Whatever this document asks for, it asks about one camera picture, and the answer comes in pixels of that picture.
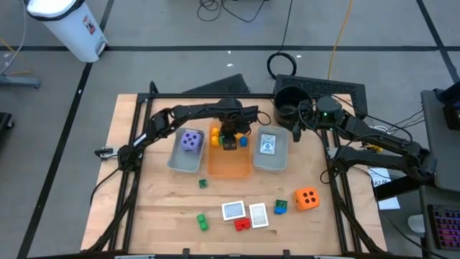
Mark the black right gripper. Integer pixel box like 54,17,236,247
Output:
292,100,321,143

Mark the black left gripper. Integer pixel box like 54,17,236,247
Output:
218,117,252,151

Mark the orange translucent plastic bin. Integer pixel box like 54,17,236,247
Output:
207,122,252,180

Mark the teal framed card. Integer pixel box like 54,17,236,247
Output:
259,133,277,156

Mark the purple foam die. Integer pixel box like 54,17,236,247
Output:
180,130,203,155

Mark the orange foam die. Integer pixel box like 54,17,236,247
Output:
293,186,321,212

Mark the black bucket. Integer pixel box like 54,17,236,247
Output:
274,85,314,130

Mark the grey plastic bin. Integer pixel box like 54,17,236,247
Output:
166,126,206,173
252,124,290,171

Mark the black perforated case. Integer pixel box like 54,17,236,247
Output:
275,74,368,123

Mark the red toy block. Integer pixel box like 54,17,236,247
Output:
234,217,252,232

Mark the light green toy block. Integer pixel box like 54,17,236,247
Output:
196,212,209,231

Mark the white paper sheet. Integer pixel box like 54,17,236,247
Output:
367,167,392,188
377,196,401,211

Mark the black desk leg bar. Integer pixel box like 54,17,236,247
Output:
373,165,436,201

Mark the grey desk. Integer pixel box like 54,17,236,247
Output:
420,88,460,193
418,185,460,259

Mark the white computer mouse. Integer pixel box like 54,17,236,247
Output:
407,214,426,234

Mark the black desk equipment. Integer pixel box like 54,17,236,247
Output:
433,81,460,131

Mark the backlit keyboard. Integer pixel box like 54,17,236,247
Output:
426,203,460,252

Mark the white trash bin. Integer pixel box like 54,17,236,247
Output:
26,0,109,64

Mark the grey stand foot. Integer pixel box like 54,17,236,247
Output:
0,73,42,90

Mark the black floor equipment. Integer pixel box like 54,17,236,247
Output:
0,112,15,145

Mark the black coiled cable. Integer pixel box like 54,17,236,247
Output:
266,0,298,81

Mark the yellow cable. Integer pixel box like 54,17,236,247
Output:
326,0,355,81

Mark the black cable bundle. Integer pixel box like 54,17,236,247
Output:
398,107,426,129

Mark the black base cable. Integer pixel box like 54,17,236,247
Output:
89,167,123,206

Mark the black tangled cable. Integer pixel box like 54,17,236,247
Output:
196,0,269,23

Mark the grey cable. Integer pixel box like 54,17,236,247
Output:
0,0,29,75

